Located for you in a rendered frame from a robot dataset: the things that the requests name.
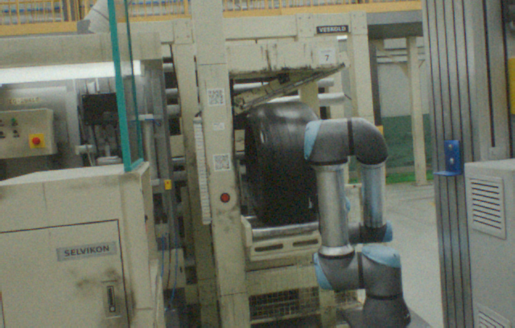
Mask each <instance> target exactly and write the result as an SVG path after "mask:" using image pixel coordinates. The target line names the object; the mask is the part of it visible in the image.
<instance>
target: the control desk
mask: <svg viewBox="0 0 515 328"><path fill-rule="evenodd" d="M124 168H125V167H124V164H120V165H112V166H95V167H85V168H77V169H68V170H51V171H43V172H36V173H33V174H26V175H23V176H19V177H16V178H10V179H7V180H3V181H0V328H166V314H165V309H164V304H163V289H162V280H161V277H160V270H159V259H157V258H158V257H159V254H158V245H157V237H156V227H155V212H154V203H153V195H152V186H151V177H150V163H149V162H141V163H140V164H139V165H138V166H136V167H135V168H134V169H133V170H132V171H124Z"/></svg>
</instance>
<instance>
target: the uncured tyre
mask: <svg viewBox="0 0 515 328"><path fill-rule="evenodd" d="M311 121H321V120H320V117H318V115H317V114H316V112H315V111H314V110H313V109H311V108H310V106H309V105H308V104H306V103H304V102H301V101H287V102H276V103H265V104H260V105H256V106H255V107H254V109H253V110H252V111H251V112H250V114H249V115H248V116H247V119H245V135H244V153H245V172H246V173H247V179H248V185H249V193H250V197H251V200H252V204H253V209H254V212H255V215H256V216H257V218H258V219H259V220H260V221H262V222H263V223H264V224H265V225H266V226H268V225H275V224H282V223H294V222H302V221H308V220H315V219H318V218H319V213H312V212H307V209H308V208H309V192H317V186H316V176H315V169H314V168H313V167H311V166H310V160H306V159H305V157H304V143H305V133H306V127H307V124H308V123H309V122H311ZM296 199H298V200H296ZM288 200H295V201H288ZM283 201H287V202H283Z"/></svg>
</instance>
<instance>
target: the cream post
mask: <svg viewBox="0 0 515 328"><path fill-rule="evenodd" d="M191 9H192V25H193V35H194V44H195V53H196V68H198V69H196V70H198V79H199V89H200V105H201V109H203V115H202V114H201V115H202V120H204V122H202V124H203V133H204V150H205V160H206V168H208V171H207V177H208V195H209V204H210V213H211V216H212V240H213V248H214V258H215V267H216V283H217V293H218V302H219V311H220V318H221V328H251V327H250V326H251V321H250V311H249V293H248V283H247V274H245V256H244V246H243V242H242V235H241V210H240V200H239V190H238V181H237V164H236V154H235V145H234V136H233V117H232V107H231V98H230V89H229V70H228V65H227V63H228V61H227V51H226V42H225V24H224V15H223V6H222V0H191ZM214 88H223V89H224V90H225V105H210V106H208V94H207V89H214ZM222 122H224V123H225V129H215V130H213V125H212V123H222ZM227 153H230V162H231V170H221V171H214V165H213V156H212V155H213V154H227ZM223 195H227V196H228V197H229V199H228V200H227V201H224V200H223V199H221V196H223Z"/></svg>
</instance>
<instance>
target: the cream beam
mask: <svg viewBox="0 0 515 328"><path fill-rule="evenodd" d="M325 47H334V48H335V56H336V63H335V64H319V57H318V48H325ZM226 51H227V61H228V63H227V65H228V70H229V76H231V75H237V76H236V77H235V78H234V79H243V78H256V77H268V76H277V74H278V73H287V72H289V74H291V73H304V72H328V71H331V70H334V69H336V68H339V67H340V62H339V51H338V40H337V39H331V40H316V41H300V42H285V43H255V44H239V45H226Z"/></svg>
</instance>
